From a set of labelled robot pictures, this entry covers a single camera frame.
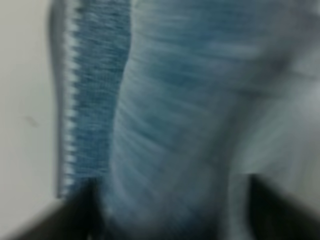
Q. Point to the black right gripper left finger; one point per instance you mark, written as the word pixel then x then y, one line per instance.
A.
pixel 79 218

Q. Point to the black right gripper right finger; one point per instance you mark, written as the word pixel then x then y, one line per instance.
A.
pixel 273 215

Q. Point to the blue white striped towel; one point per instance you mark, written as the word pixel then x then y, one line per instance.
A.
pixel 171 104

